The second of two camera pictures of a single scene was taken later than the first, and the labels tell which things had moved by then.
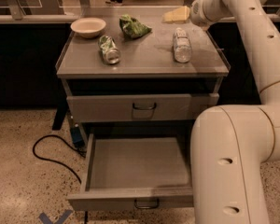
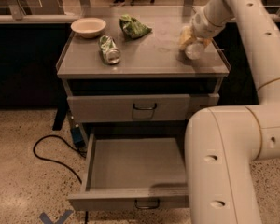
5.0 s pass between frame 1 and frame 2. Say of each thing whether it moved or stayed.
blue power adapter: stayed
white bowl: stayed
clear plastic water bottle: moved
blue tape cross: stayed
